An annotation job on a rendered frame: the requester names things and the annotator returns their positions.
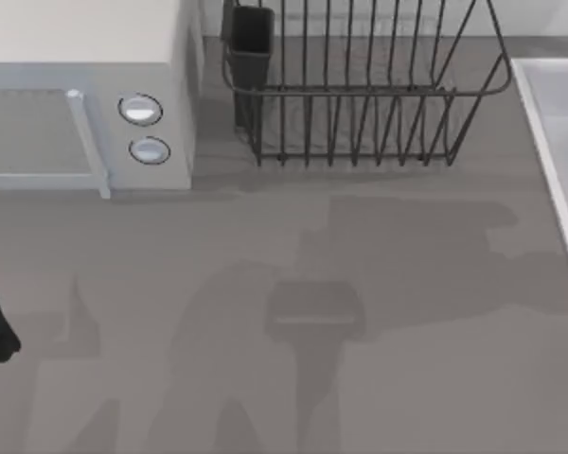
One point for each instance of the small microwave knob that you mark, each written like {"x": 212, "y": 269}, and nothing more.
{"x": 149, "y": 150}

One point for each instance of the large microwave knob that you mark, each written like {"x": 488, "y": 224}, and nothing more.
{"x": 140, "y": 110}

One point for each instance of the dark utensil holder cup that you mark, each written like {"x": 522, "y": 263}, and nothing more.
{"x": 251, "y": 42}

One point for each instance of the microwave oven door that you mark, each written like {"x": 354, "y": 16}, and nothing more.
{"x": 33, "y": 132}

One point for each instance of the pale microwave oven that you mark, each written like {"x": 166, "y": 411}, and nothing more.
{"x": 76, "y": 33}

